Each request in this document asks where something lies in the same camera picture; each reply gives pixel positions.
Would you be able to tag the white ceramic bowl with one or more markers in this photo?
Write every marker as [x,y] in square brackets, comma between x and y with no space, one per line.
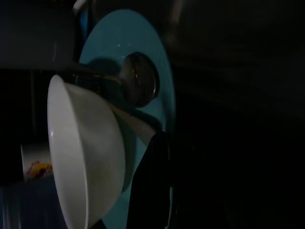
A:
[78,143]

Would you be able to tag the teal round plate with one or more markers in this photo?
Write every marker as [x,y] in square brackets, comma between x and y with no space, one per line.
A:
[112,40]

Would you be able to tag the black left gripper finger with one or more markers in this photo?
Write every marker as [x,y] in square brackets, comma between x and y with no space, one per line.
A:
[153,181]

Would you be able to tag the grey canister with red logo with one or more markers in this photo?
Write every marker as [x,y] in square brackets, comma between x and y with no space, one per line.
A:
[33,35]

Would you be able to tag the metal spoon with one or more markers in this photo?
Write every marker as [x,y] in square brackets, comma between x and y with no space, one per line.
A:
[138,78]

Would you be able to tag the white cup with colourful print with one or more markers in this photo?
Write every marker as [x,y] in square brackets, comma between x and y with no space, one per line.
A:
[35,164]

